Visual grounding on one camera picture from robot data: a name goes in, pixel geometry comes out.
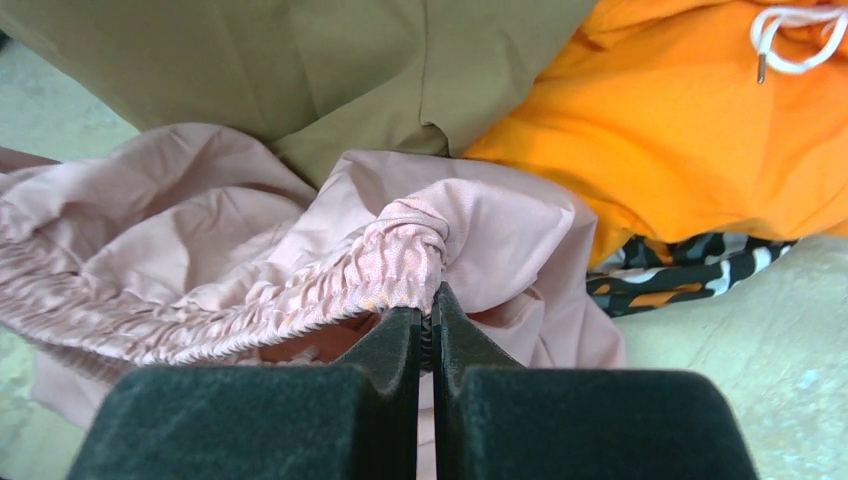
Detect tan khaki shorts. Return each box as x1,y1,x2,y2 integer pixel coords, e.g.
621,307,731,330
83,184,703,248
1,0,593,185

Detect pink shorts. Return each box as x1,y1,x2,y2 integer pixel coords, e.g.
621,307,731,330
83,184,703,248
0,122,628,480

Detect camouflage patterned shorts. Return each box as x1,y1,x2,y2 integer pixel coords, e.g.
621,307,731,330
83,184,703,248
586,233,795,318

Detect orange shorts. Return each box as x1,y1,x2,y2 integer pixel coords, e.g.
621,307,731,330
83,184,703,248
466,1,847,265

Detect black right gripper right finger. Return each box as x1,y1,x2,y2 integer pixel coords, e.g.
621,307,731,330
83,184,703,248
430,285,757,479

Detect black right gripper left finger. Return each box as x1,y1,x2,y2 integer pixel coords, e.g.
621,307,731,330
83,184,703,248
69,308,422,479

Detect white drawstring cord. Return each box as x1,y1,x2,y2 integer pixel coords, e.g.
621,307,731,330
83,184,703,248
749,5,848,85

